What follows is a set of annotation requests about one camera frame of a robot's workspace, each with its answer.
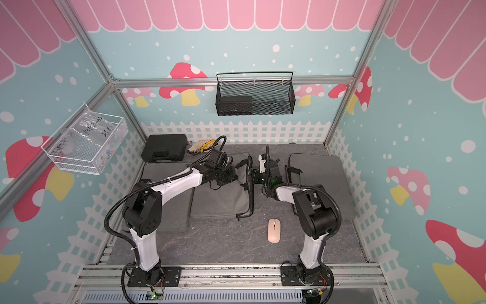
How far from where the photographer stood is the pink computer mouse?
85 cm

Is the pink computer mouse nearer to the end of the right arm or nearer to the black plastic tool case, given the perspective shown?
the end of the right arm

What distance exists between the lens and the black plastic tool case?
111 centimetres

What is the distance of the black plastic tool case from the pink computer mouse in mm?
647
